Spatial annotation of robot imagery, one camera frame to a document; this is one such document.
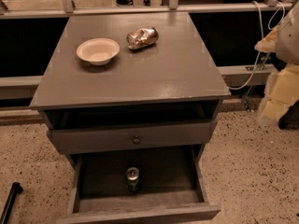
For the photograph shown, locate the metal railing frame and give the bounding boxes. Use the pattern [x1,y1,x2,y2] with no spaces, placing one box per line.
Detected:
[0,0,299,101]

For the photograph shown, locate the closed grey top drawer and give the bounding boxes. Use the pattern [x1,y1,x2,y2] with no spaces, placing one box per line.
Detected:
[48,119,217,154]

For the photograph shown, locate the grey wooden drawer cabinet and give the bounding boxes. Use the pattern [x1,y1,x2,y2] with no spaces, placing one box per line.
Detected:
[31,12,229,224]

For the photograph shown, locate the open grey middle drawer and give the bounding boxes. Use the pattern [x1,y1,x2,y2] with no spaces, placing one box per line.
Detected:
[57,145,220,224]

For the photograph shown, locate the white cable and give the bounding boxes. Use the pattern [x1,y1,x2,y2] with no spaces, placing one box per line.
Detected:
[226,0,287,91]

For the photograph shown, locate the person's black shoes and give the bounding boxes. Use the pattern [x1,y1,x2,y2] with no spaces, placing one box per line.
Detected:
[116,0,151,7]

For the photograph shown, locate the black bar on floor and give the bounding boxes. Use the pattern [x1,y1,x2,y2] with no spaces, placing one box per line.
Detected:
[0,182,23,224]

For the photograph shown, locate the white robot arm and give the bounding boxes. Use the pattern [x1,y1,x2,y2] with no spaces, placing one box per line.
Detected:
[254,2,299,125]

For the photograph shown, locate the round drawer knob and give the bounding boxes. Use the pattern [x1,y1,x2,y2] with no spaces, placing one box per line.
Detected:
[133,135,141,145]

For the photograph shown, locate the white paper bowl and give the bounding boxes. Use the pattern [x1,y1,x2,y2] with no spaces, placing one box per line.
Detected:
[77,38,120,65]

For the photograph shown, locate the green soda can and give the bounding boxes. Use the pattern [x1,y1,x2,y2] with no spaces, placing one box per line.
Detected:
[125,167,141,192]

